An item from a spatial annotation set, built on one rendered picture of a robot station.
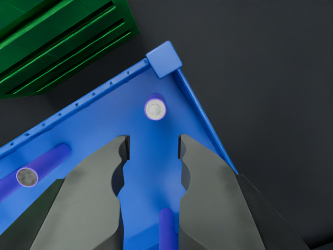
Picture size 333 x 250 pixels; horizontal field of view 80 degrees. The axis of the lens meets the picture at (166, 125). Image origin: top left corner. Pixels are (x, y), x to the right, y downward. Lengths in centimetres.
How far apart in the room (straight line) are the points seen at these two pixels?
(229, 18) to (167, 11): 16
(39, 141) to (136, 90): 12
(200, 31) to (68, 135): 43
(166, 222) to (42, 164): 14
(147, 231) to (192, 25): 47
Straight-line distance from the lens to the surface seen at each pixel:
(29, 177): 20
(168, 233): 23
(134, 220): 28
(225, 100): 58
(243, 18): 60
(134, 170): 25
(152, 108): 16
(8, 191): 25
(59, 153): 23
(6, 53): 33
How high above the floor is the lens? 54
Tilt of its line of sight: 77 degrees down
